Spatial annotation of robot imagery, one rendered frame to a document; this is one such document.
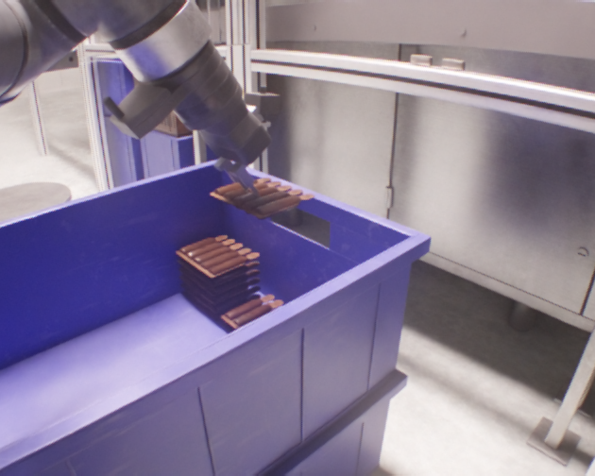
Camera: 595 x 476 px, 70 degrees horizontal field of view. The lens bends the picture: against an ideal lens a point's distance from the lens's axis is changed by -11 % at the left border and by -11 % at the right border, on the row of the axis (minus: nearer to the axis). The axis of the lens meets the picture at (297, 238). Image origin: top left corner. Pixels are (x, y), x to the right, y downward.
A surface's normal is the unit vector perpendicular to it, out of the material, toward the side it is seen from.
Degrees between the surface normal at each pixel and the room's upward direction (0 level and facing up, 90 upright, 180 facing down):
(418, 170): 90
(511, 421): 0
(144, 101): 35
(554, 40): 90
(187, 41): 90
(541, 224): 90
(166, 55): 107
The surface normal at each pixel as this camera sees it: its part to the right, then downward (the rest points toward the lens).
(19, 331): 0.69, 0.33
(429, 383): 0.00, -0.89
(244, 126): 0.51, 0.12
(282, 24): -0.72, 0.31
